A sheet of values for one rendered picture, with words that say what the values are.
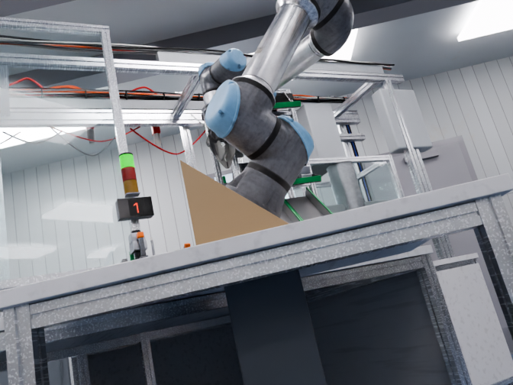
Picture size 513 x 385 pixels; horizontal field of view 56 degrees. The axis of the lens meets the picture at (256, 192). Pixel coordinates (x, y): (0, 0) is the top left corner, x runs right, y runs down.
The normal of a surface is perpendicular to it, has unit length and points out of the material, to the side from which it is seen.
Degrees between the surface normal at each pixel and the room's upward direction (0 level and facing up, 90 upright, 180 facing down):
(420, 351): 90
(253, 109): 103
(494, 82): 90
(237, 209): 90
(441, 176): 90
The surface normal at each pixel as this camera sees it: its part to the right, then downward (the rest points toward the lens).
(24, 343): -0.06, -0.26
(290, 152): 0.39, 0.09
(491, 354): 0.41, -0.34
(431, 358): -0.88, 0.07
